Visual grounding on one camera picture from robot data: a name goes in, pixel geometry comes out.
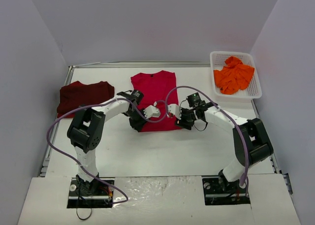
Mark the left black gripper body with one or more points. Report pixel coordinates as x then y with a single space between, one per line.
137 123

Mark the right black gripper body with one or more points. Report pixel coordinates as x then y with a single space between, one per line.
183 121

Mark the bright red t shirt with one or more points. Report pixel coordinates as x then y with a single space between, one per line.
155 87

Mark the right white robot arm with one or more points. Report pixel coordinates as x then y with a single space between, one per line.
250 139

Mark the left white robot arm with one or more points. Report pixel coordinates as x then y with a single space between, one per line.
86 130

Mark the dark red folded t shirt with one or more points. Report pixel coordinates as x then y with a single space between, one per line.
77 94

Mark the orange t shirt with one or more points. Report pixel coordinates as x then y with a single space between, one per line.
234 76

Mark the white plastic basket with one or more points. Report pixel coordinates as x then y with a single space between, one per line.
217 62

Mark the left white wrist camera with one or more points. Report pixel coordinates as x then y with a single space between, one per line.
151 111

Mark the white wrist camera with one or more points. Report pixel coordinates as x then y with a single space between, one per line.
151 111
173 110

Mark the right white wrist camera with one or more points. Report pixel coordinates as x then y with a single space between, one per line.
173 110

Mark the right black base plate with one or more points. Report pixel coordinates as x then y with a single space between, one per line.
218 192

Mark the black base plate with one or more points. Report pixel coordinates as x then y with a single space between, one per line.
89 195
218 192

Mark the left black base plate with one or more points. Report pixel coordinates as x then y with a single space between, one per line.
89 195

